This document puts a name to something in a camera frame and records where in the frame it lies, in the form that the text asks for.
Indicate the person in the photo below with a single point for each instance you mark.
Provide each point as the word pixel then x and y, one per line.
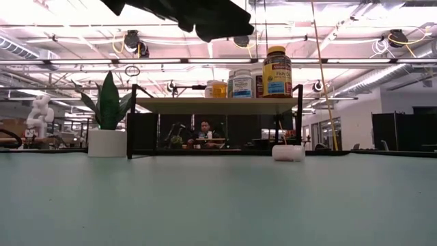
pixel 205 128

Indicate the green plant in white pot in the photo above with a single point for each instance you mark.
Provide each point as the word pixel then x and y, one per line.
pixel 107 143

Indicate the wooden shelf black metal frame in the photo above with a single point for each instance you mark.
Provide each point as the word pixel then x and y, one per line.
pixel 211 106

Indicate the large white pill bottle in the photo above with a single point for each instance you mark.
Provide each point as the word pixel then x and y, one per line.
pixel 258 85

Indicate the clear gummies bottle green label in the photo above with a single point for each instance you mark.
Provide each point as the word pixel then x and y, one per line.
pixel 230 87

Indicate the green table mat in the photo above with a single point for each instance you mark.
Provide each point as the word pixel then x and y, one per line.
pixel 218 205

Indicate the fish oil bottle yellow cap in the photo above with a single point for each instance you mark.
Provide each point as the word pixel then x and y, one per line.
pixel 276 75

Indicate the black partition panel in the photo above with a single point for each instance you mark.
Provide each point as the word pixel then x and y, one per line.
pixel 403 133

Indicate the orange pill vial white cap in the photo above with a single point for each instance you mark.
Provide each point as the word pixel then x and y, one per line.
pixel 220 90

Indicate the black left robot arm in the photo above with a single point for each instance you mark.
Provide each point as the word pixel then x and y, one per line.
pixel 191 13

